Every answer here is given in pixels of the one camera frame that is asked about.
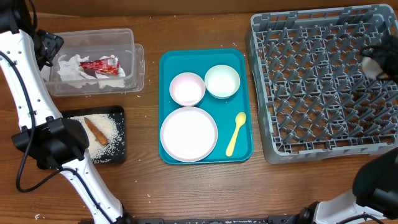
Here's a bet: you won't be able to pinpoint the cream cup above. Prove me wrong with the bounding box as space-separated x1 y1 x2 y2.
361 57 383 80

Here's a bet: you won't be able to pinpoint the cream bowl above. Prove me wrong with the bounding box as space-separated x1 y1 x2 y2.
205 65 241 99

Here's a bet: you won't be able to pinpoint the clear plastic bin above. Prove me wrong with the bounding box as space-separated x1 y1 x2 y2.
41 29 145 96

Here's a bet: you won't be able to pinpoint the white paper napkin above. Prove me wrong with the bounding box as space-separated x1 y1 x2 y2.
57 54 96 81

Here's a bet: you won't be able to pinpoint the black tray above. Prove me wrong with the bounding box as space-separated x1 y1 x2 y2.
36 105 127 170

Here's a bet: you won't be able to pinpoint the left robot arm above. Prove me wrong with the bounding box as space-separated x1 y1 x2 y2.
1 0 133 223

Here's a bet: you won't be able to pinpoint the red snack wrapper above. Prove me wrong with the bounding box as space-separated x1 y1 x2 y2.
80 57 120 75

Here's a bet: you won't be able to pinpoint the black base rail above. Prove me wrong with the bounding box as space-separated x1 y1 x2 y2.
132 215 298 224

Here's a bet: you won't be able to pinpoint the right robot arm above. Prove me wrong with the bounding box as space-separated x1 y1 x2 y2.
287 34 397 223

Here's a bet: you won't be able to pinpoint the large white plate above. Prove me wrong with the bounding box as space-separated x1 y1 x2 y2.
160 106 218 162

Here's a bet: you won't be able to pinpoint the yellow plastic spoon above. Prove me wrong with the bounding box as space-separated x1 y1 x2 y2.
225 112 246 157

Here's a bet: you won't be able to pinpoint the grey dishwasher rack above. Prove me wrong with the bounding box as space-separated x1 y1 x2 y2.
246 4 397 164

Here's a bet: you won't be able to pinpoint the pile of white rice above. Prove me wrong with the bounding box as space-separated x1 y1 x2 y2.
70 113 125 164

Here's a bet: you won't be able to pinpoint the pink white bowl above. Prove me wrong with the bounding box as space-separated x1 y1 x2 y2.
169 72 206 106

